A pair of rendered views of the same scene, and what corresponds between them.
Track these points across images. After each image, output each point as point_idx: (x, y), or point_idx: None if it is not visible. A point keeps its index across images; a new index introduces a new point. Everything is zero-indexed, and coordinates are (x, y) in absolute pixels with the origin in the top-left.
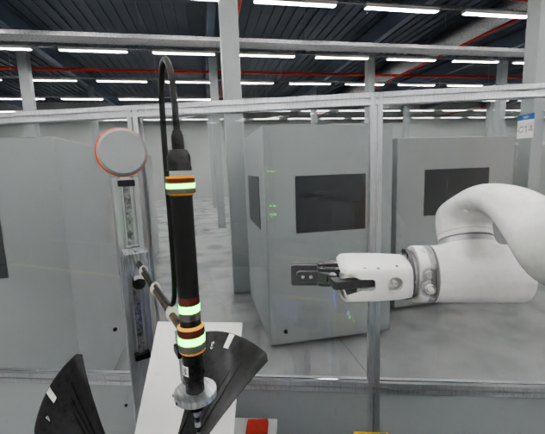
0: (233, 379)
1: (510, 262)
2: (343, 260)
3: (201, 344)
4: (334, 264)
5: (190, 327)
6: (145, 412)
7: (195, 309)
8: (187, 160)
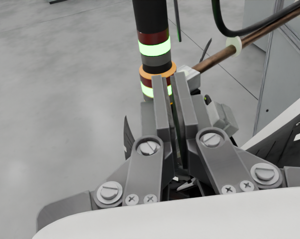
0: None
1: None
2: (194, 211)
3: (153, 98)
4: (216, 189)
5: (143, 69)
6: (271, 128)
7: (145, 50)
8: None
